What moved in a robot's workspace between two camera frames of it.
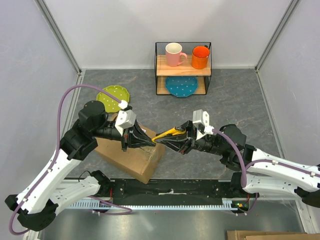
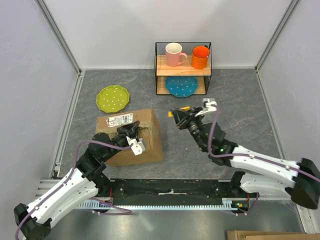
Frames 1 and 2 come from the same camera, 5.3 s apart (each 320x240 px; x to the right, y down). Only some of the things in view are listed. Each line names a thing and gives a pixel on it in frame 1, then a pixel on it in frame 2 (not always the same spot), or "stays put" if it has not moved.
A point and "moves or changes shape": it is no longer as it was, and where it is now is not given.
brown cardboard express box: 142,162 moves or changes shape
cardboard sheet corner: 251,235 stays put
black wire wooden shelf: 184,69 stays put
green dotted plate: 111,104 stays put
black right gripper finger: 175,144 -> 182,113
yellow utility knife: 176,130 -> 170,114
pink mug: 174,57 stays put
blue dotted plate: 182,86 stays put
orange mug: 199,58 stays put
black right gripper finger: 188,126 -> 179,120
